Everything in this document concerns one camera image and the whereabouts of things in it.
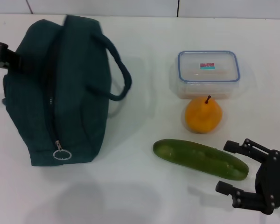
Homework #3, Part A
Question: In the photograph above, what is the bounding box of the green cucumber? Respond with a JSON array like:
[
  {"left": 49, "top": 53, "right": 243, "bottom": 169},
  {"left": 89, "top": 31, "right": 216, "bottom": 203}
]
[{"left": 153, "top": 139, "right": 250, "bottom": 181}]

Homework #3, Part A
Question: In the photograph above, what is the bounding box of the dark teal insulated lunch bag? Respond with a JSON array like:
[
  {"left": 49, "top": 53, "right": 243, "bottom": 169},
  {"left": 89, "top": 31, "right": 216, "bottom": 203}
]
[{"left": 2, "top": 15, "right": 133, "bottom": 168}]

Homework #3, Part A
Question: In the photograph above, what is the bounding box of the orange yellow pear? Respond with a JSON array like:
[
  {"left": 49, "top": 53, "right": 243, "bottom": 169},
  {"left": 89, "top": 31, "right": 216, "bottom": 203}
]
[{"left": 184, "top": 95, "right": 224, "bottom": 133}]

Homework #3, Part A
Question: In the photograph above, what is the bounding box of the clear plastic food container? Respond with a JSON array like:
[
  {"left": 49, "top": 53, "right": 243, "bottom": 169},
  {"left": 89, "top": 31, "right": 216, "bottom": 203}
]
[{"left": 170, "top": 50, "right": 240, "bottom": 100}]

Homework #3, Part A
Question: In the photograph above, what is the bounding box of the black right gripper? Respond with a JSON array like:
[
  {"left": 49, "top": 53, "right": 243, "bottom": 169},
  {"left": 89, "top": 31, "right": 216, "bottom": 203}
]
[{"left": 216, "top": 139, "right": 280, "bottom": 215}]

